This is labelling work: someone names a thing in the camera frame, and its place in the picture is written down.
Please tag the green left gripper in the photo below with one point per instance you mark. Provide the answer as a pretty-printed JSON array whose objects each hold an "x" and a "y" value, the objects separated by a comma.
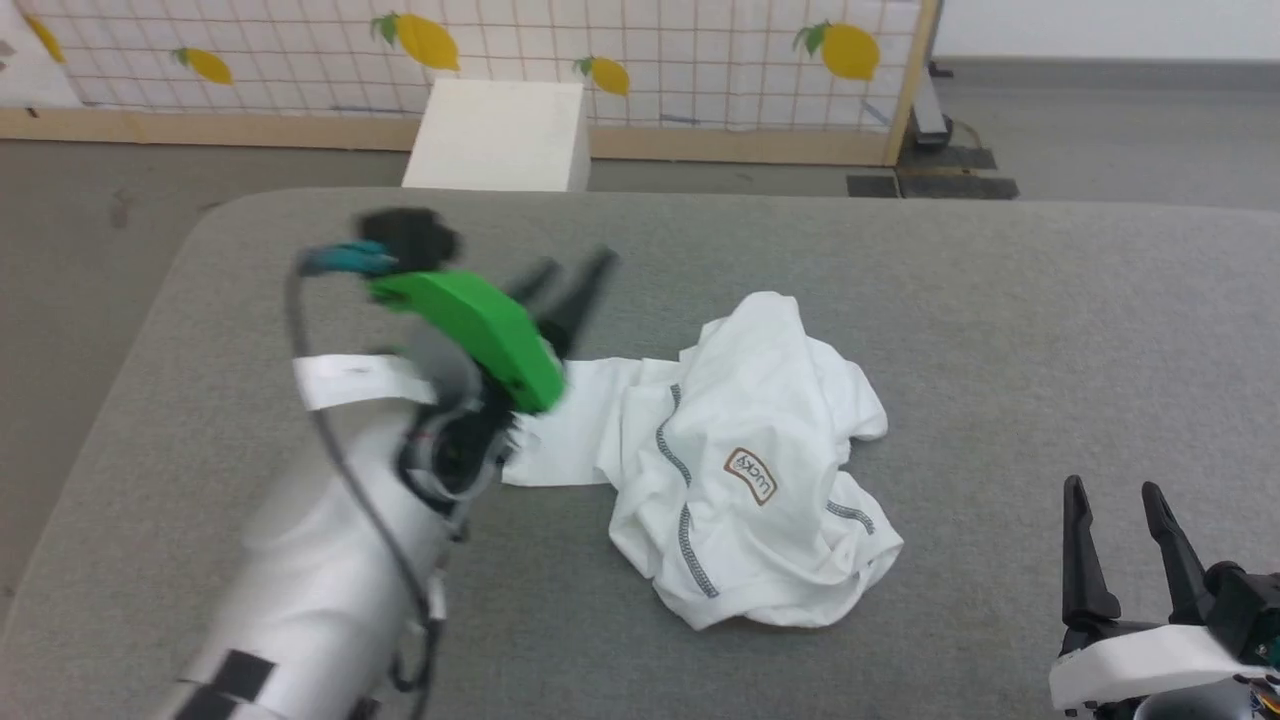
[{"x": 480, "y": 325}]

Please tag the small black floor plate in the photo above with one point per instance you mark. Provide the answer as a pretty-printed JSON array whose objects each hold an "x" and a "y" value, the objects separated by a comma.
[{"x": 872, "y": 186}]

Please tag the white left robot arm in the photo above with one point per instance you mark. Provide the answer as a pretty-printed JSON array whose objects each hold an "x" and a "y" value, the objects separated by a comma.
[{"x": 300, "y": 590}]

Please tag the white box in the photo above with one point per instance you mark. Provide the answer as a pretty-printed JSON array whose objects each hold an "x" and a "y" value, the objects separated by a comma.
[{"x": 500, "y": 135}]

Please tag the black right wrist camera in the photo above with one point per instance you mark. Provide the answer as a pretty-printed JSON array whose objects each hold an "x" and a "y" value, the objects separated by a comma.
[{"x": 1245, "y": 605}]

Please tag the white shirt with brown label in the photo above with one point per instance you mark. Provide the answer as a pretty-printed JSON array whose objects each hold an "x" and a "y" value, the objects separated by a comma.
[{"x": 740, "y": 470}]

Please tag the large black floor plate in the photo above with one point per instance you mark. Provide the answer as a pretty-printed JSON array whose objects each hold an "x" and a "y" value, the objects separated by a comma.
[{"x": 955, "y": 180}]

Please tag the grey felt table cover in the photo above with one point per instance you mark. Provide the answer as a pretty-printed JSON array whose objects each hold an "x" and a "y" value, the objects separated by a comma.
[{"x": 1000, "y": 330}]

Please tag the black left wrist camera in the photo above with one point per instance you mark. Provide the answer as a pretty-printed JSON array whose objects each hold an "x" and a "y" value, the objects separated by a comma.
[{"x": 405, "y": 240}]

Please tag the lemon print grid screen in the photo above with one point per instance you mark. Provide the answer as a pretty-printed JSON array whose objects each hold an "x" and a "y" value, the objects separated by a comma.
[{"x": 700, "y": 60}]

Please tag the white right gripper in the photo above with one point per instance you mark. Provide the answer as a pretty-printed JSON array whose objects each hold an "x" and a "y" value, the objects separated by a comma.
[{"x": 1140, "y": 665}]

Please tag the grey metal stand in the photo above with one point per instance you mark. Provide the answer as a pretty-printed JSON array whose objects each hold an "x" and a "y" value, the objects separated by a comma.
[{"x": 930, "y": 105}]

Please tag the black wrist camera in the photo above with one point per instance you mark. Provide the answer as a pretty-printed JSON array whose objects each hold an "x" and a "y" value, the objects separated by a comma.
[
  {"x": 405, "y": 240},
  {"x": 1245, "y": 605}
]

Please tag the white paper tag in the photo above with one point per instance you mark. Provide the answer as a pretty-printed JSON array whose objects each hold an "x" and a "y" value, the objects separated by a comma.
[{"x": 360, "y": 380}]

